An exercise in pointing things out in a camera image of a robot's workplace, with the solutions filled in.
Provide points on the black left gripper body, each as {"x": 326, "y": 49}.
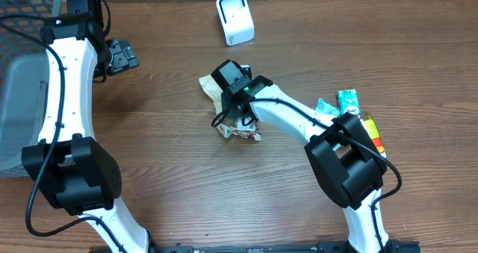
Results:
{"x": 122, "y": 58}

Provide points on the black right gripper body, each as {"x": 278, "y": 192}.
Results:
{"x": 233, "y": 111}

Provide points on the brown white snack packet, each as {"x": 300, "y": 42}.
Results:
{"x": 232, "y": 124}

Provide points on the teal snack packet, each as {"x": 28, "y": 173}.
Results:
{"x": 324, "y": 107}

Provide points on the small teal box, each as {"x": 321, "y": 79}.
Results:
{"x": 348, "y": 102}

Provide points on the yellow oil bottle silver cap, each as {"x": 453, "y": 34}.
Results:
{"x": 373, "y": 132}

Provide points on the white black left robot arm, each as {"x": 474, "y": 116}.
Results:
{"x": 67, "y": 165}

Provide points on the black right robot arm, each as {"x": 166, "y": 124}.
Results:
{"x": 346, "y": 164}

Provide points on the white barcode scanner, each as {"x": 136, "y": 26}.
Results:
{"x": 236, "y": 21}

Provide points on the grey plastic basket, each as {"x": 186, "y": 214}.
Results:
{"x": 24, "y": 85}

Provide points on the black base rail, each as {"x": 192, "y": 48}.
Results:
{"x": 393, "y": 246}

